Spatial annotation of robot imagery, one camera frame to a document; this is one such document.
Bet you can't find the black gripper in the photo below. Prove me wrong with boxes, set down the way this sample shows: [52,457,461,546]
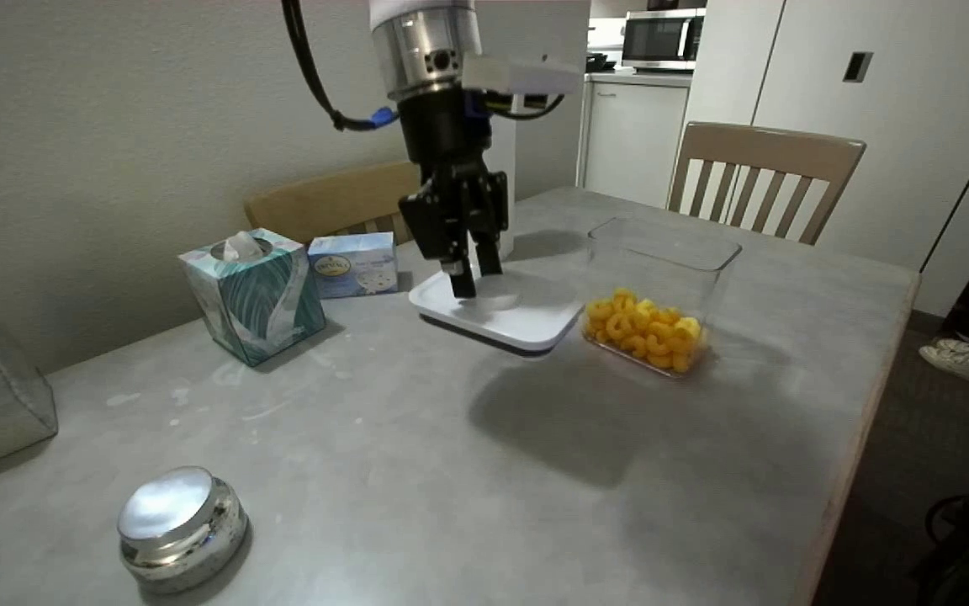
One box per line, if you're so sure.
[397,91,511,302]

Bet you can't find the white container lid with button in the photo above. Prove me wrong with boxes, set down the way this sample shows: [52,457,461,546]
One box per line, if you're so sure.
[406,265,589,360]

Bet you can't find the small blue box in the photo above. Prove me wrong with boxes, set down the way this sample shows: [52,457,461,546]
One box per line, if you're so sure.
[306,228,404,302]

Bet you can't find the plain back wooden chair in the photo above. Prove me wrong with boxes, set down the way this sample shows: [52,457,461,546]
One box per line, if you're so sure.
[242,161,425,251]

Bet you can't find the white kitchen cabinet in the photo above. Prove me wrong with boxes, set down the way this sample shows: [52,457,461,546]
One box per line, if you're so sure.
[579,68,698,213]

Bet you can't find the clear plastic container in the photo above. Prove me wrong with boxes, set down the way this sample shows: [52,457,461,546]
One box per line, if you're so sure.
[579,215,748,383]

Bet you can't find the yellow snack pieces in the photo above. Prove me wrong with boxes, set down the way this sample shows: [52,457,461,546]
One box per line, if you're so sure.
[583,291,712,381]

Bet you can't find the teal tissue box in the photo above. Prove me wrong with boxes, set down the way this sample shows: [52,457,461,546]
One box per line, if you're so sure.
[174,226,330,370]

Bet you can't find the microwave oven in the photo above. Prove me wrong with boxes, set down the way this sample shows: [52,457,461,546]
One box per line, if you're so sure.
[619,6,710,76]

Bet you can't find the wooden slat back chair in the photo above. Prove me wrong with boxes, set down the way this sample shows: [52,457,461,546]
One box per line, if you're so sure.
[667,118,869,251]

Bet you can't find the round silver metal tin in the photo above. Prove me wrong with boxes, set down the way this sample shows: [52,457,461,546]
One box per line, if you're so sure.
[113,464,251,596]

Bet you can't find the silver wrist camera bar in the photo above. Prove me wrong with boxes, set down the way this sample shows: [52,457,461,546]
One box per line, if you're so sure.
[461,55,584,100]

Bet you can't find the black cable with blue plug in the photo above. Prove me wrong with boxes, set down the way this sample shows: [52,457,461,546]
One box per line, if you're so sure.
[280,0,404,135]

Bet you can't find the black wall plate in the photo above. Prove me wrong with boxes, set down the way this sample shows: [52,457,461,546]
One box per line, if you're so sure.
[842,46,875,85]

